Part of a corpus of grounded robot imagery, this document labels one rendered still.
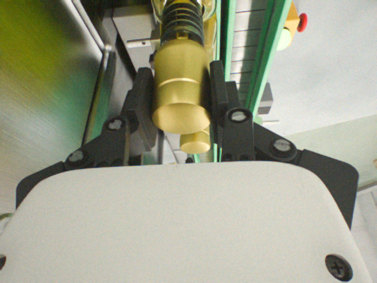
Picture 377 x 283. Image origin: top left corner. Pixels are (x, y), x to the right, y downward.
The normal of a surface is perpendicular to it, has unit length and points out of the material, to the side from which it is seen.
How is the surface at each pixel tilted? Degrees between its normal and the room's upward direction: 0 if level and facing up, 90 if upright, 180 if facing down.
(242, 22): 0
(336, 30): 0
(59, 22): 90
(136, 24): 0
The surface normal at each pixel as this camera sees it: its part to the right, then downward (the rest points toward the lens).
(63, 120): 0.99, -0.06
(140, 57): 0.01, 0.90
